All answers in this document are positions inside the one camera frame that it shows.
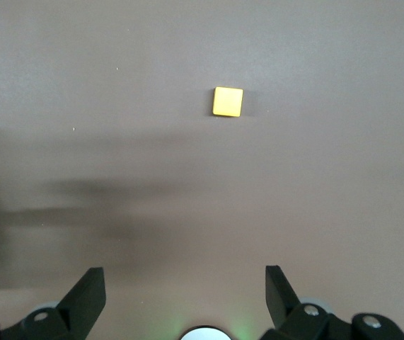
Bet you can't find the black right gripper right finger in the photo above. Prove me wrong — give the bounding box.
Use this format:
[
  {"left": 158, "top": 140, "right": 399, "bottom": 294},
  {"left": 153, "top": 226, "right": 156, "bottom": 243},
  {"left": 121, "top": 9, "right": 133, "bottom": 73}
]
[{"left": 258, "top": 265, "right": 353, "bottom": 340}]

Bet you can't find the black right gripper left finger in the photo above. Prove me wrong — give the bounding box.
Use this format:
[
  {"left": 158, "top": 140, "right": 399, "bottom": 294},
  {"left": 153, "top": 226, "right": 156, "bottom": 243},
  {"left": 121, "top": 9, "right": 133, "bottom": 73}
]
[{"left": 0, "top": 267, "right": 107, "bottom": 340}]

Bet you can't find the yellow cube block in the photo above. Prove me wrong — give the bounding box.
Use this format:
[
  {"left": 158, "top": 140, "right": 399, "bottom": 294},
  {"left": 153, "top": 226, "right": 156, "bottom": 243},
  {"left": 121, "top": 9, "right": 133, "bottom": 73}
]
[{"left": 211, "top": 86, "right": 244, "bottom": 118}]

